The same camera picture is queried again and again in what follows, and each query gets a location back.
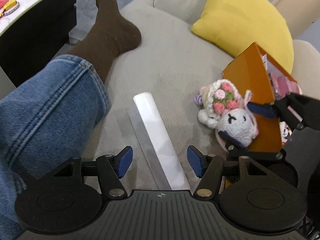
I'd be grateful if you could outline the brown sock foot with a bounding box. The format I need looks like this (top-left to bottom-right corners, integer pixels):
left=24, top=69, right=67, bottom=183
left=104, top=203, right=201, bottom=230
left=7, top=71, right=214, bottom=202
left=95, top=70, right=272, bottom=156
left=68, top=0, right=142, bottom=82

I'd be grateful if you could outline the blue jeans leg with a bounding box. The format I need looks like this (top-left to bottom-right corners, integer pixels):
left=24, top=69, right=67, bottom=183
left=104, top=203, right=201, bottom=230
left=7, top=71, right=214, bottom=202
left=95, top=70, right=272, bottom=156
left=1, top=55, right=110, bottom=239

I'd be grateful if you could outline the marble coffee table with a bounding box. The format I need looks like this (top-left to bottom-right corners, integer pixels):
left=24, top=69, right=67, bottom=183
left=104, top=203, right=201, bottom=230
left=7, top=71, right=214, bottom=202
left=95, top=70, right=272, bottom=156
left=1, top=0, right=76, bottom=87

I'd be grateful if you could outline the crochet bunny with flowers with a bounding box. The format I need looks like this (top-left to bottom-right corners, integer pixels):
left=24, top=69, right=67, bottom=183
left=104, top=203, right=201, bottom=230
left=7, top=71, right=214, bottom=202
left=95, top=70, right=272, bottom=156
left=194, top=79, right=259, bottom=148

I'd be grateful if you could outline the yellow toy on table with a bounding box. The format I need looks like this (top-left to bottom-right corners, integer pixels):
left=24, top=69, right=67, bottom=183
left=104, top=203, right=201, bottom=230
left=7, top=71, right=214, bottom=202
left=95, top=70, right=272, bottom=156
left=1, top=0, right=20, bottom=17

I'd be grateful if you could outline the pink pouch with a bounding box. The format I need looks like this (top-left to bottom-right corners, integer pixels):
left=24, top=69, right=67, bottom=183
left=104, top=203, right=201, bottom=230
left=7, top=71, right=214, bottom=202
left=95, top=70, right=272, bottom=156
left=268, top=73, right=302, bottom=100

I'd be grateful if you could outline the orange storage box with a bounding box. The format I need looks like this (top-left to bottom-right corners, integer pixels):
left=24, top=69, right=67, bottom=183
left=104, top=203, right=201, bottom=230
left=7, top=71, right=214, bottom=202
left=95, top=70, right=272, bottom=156
left=222, top=43, right=295, bottom=152

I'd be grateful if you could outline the white long box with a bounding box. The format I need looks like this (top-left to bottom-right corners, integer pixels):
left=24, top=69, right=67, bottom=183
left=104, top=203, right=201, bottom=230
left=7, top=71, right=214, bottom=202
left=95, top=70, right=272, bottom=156
left=129, top=92, right=190, bottom=190

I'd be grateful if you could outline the yellow cushion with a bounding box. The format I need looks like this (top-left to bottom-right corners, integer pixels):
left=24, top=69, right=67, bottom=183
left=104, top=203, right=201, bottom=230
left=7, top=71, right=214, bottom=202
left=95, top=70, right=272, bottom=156
left=191, top=0, right=294, bottom=73

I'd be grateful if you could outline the beige sofa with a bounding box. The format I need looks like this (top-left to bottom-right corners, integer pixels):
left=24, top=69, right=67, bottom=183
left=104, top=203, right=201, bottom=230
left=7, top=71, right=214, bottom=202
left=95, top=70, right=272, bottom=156
left=57, top=0, right=320, bottom=193

